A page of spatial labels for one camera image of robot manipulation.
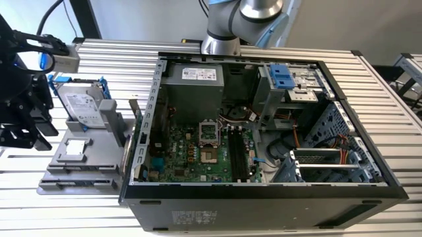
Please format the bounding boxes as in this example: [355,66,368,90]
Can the black RAM slot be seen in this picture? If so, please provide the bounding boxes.
[240,127,251,181]
[236,127,245,181]
[228,127,237,181]
[232,127,241,181]

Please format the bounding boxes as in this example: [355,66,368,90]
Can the blue disk carrier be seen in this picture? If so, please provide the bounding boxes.
[46,73,110,131]

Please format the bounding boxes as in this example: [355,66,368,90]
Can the silver hard disk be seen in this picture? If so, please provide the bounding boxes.
[53,79,109,129]

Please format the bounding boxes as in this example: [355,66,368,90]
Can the silver CPU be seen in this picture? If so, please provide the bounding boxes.
[64,139,86,155]

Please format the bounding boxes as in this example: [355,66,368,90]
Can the grey parts rack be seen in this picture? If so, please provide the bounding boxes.
[35,98,138,196]

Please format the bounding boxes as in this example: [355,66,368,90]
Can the grey power supply unit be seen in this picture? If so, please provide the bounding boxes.
[160,63,224,124]

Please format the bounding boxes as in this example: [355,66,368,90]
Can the metal socket cover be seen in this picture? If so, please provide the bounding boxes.
[198,118,220,147]

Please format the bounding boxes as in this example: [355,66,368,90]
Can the CPU socket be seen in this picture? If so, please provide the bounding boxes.
[198,145,220,163]

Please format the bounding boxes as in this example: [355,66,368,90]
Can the green motherboard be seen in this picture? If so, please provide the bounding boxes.
[146,120,264,183]

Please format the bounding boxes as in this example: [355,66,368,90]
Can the blue plastic drive latch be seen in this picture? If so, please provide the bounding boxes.
[268,64,295,90]

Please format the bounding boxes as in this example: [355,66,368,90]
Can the black PC case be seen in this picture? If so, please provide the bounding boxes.
[117,50,409,233]

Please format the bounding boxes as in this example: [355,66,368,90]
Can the silver disk bay cage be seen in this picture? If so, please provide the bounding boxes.
[272,147,384,184]

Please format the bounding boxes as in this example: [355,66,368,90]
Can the black chair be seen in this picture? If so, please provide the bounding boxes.
[371,64,405,82]

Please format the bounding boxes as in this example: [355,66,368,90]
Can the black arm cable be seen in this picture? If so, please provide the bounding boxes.
[34,0,65,38]

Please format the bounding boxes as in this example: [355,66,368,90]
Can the black post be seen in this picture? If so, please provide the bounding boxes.
[68,0,102,40]

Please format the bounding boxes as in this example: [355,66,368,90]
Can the black looped wire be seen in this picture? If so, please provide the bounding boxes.
[265,137,292,165]

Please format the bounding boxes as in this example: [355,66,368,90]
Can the orange data wire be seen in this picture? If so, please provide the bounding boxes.
[291,122,300,149]

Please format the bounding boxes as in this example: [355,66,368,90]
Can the red yellow power wires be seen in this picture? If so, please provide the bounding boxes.
[332,134,349,165]

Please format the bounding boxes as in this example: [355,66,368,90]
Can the grey metal frame table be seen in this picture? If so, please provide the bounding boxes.
[391,53,422,109]

